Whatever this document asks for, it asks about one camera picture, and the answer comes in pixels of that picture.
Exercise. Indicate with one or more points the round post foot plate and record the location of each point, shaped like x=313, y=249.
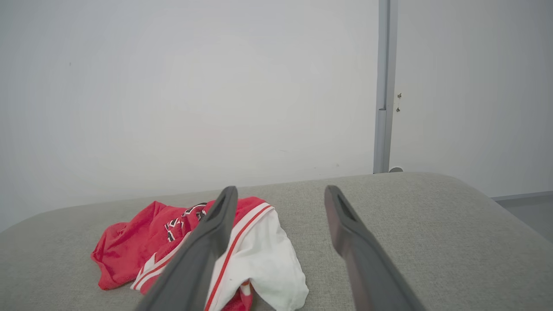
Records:
x=395, y=169

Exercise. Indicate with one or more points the grey metal wall post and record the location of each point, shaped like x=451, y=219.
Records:
x=382, y=86

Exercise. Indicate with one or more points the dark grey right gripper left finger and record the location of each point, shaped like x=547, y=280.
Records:
x=194, y=259

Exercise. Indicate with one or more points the small wall screws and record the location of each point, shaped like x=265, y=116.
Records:
x=398, y=96

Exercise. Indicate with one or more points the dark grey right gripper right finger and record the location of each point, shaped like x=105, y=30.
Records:
x=367, y=268

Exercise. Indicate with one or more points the grey skirting board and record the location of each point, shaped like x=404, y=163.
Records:
x=522, y=199

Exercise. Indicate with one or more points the red and white garment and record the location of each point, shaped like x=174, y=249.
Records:
x=129, y=246

